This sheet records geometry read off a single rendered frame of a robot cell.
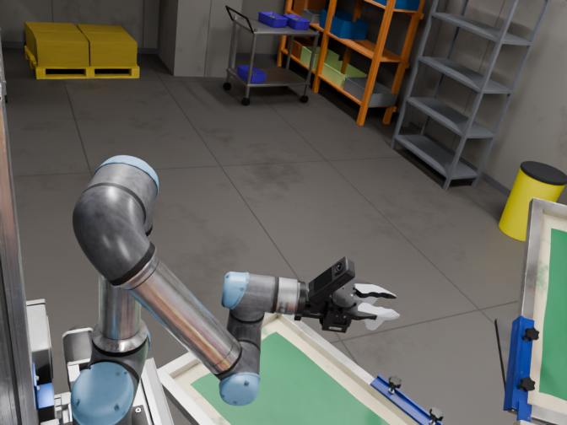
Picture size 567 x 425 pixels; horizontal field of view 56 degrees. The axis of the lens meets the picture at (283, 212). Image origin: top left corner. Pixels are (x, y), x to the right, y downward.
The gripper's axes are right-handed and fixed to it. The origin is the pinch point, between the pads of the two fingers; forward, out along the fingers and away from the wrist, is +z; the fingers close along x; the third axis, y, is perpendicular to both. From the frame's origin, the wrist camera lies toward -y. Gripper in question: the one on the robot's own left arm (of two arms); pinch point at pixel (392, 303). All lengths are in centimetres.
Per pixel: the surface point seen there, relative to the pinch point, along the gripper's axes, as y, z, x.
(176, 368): 73, -47, -28
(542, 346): 49, 71, -35
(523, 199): 171, 218, -305
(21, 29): 230, -345, -618
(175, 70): 245, -139, -602
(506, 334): 83, 85, -68
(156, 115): 233, -136, -457
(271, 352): 79, -15, -43
